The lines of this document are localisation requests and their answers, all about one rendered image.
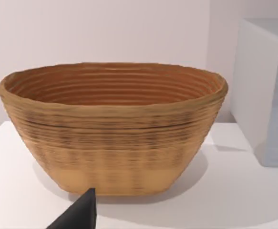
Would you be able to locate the pale microwave oven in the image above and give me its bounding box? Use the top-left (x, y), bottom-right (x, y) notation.
top-left (231, 18), bottom-right (278, 169)

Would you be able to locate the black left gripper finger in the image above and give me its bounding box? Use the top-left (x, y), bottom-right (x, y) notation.
top-left (46, 187), bottom-right (98, 229)

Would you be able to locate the brown woven basket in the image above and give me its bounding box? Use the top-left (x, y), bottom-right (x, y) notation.
top-left (0, 62), bottom-right (229, 197)

